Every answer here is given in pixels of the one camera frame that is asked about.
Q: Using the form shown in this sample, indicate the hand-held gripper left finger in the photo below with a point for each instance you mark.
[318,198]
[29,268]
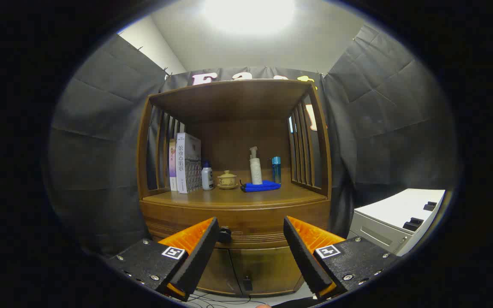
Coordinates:
[199,256]

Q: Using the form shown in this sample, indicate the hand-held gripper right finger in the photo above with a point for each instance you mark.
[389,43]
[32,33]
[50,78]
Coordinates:
[304,256]

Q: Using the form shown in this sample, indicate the wooden drawer with black knob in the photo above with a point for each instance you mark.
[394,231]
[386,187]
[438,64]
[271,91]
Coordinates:
[255,220]

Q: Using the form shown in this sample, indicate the wooden cabinet door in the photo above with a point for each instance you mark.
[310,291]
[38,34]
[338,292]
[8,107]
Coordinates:
[268,267]
[218,269]

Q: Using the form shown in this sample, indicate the wooden countertop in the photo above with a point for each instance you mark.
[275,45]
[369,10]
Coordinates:
[229,197]

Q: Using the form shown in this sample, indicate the white grey drawer unit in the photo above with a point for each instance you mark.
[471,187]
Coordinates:
[396,207]

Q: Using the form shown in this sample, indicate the brown wooden cabinet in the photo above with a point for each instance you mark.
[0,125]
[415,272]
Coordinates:
[229,100]

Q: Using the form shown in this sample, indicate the white bottle with blue cap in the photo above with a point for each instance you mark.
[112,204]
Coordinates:
[207,179]

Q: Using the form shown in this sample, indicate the beige lidded teacup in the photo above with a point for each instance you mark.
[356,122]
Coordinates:
[227,179]

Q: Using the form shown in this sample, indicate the blue folded cloth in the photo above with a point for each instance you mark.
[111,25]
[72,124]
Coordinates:
[261,186]

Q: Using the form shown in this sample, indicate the clear blue bottle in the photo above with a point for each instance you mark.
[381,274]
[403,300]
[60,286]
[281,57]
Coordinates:
[276,171]

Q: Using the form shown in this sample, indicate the thick white book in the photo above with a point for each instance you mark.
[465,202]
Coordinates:
[186,167]

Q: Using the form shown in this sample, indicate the thin purple book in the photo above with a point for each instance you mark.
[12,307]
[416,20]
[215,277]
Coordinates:
[172,167]

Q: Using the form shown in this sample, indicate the white pump bottle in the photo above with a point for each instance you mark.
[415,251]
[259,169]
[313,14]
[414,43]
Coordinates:
[256,171]

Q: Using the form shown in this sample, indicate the black backdrop cloth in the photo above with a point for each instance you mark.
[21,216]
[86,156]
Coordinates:
[101,141]

